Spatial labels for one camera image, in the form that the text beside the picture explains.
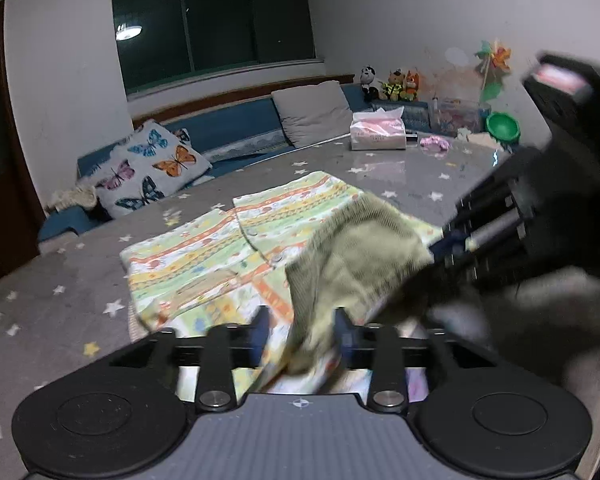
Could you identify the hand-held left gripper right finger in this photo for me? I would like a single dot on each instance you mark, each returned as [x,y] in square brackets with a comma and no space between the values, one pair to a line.
[342,335]

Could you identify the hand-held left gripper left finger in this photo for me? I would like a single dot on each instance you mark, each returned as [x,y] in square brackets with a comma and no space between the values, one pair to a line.
[260,332]

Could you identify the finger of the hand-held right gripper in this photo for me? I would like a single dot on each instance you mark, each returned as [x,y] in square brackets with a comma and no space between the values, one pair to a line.
[485,255]
[485,205]

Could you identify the green patterned baby garment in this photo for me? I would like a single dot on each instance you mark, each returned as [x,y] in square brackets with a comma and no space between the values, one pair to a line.
[205,255]

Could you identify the person's right hand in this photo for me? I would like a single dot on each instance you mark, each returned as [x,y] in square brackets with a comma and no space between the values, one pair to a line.
[530,305]

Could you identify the green plastic bowl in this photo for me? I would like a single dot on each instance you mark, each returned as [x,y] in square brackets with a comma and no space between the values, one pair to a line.
[502,127]

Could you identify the pink scrunchie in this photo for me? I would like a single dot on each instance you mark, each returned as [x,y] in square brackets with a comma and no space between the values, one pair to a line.
[435,143]

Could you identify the clear plastic storage box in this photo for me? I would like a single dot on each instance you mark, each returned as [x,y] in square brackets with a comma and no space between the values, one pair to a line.
[457,117]

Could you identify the colourful paper pinwheel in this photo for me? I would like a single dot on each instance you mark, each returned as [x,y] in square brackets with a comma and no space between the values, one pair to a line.
[495,60]

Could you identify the pink tissue box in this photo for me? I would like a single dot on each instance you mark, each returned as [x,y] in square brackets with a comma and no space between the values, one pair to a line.
[377,135]

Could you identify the orange plush toy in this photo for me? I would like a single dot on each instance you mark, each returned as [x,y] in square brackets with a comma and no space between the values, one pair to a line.
[411,86]

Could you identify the brown bear plush toy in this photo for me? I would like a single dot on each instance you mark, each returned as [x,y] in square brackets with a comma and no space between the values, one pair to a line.
[394,87]

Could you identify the panda plush toy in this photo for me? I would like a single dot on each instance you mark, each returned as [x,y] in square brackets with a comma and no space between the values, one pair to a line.
[371,82]

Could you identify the butterfly print pillow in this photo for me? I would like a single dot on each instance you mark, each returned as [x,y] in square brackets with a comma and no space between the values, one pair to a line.
[155,170]

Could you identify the grey pillow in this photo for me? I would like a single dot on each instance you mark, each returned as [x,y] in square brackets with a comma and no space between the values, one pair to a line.
[312,112]

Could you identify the blue sofa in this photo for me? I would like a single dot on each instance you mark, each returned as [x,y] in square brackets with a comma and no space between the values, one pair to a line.
[240,125]

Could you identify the grey star tablecloth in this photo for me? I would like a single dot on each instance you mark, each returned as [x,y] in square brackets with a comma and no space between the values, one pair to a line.
[55,270]

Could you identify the cream cloth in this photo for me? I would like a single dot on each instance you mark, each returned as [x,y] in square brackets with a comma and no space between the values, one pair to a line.
[72,197]

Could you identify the dark wooden door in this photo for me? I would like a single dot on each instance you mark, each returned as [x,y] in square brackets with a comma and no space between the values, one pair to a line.
[5,160]

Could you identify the green framed window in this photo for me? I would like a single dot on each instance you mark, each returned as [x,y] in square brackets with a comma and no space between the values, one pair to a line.
[215,20]

